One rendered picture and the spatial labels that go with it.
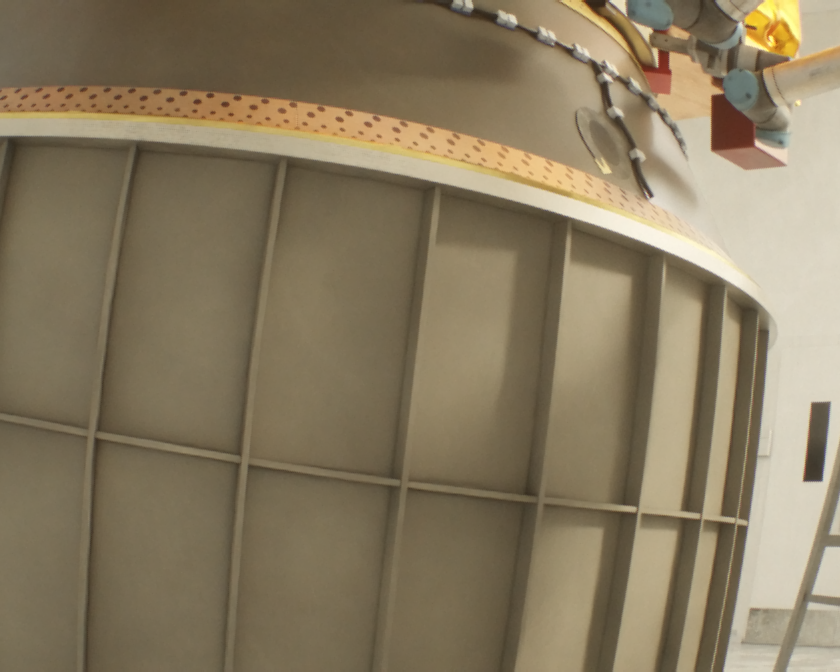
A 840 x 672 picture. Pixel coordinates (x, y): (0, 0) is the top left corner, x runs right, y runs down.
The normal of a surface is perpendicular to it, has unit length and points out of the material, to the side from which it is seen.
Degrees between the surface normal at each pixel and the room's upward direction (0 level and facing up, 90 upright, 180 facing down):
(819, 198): 90
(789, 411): 90
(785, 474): 90
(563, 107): 62
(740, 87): 90
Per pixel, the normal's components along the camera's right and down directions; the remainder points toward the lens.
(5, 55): -0.12, -0.61
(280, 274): 0.26, -0.12
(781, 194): -0.71, -0.18
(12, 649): -0.04, -0.16
